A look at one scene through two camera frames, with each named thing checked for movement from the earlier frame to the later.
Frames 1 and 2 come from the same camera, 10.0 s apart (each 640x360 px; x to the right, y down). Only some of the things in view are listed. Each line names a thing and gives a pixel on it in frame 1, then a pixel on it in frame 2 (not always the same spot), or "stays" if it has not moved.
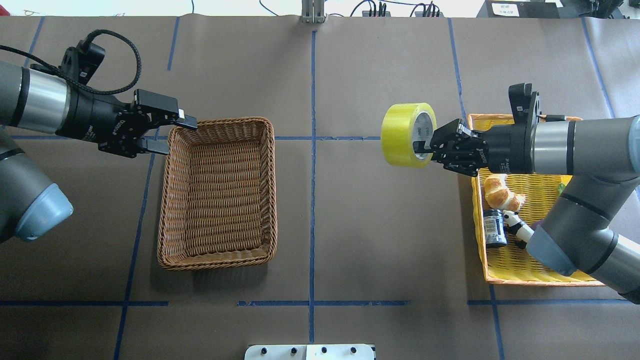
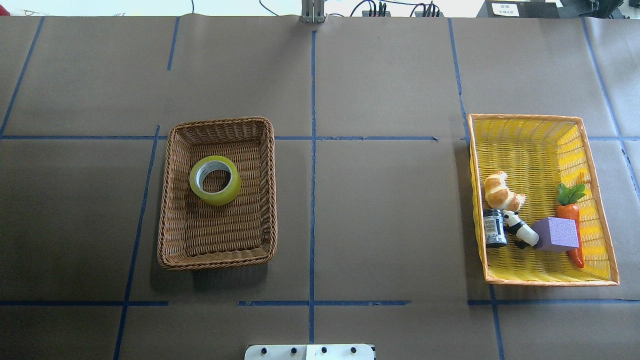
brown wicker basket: (218, 205) stays
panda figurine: (513, 225) stays
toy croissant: (497, 196) stays
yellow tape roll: (401, 125) to (209, 163)
